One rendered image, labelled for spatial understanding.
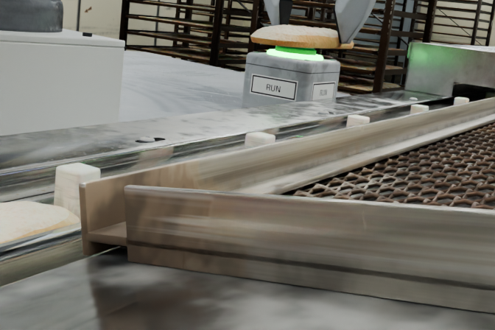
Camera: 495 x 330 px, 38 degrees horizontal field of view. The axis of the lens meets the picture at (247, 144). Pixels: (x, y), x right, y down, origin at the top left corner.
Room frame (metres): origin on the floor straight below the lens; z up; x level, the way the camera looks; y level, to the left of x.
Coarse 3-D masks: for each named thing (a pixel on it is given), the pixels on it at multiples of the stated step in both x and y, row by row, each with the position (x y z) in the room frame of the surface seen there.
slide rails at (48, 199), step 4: (52, 192) 0.30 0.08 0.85; (36, 196) 0.29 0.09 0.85; (40, 196) 0.29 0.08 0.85; (44, 196) 0.29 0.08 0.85; (48, 196) 0.29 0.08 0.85; (52, 196) 0.29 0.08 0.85; (16, 200) 0.28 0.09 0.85; (20, 200) 0.28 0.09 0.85; (24, 200) 0.28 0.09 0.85; (28, 200) 0.28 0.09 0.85; (32, 200) 0.28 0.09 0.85; (36, 200) 0.28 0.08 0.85; (40, 200) 0.28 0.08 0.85; (44, 200) 0.28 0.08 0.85; (48, 200) 0.28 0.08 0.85; (52, 200) 0.28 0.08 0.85; (48, 204) 0.28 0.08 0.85; (52, 204) 0.28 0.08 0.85
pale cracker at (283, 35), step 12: (252, 36) 0.38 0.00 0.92; (264, 36) 0.38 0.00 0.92; (276, 36) 0.38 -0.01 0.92; (288, 36) 0.38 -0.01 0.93; (300, 36) 0.38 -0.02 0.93; (312, 36) 0.39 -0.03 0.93; (324, 36) 0.40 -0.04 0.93; (336, 36) 0.42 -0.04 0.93; (324, 48) 0.40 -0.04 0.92; (336, 48) 0.42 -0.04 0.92; (348, 48) 0.43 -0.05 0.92
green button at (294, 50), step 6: (276, 48) 0.69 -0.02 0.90; (282, 48) 0.68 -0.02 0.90; (288, 48) 0.68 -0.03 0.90; (294, 48) 0.68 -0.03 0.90; (300, 48) 0.68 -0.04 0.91; (306, 48) 0.68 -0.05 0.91; (312, 48) 0.69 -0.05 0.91; (300, 54) 0.67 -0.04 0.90; (306, 54) 0.68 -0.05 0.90; (312, 54) 0.68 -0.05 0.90
